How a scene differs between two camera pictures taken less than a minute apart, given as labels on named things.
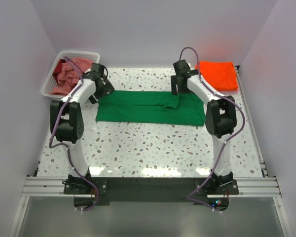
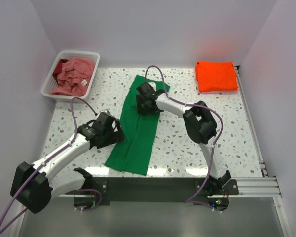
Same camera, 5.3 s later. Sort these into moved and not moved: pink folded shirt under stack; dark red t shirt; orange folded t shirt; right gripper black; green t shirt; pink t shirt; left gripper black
Moved: left gripper black; green t shirt; right gripper black
Not moved: dark red t shirt; orange folded t shirt; pink folded shirt under stack; pink t shirt
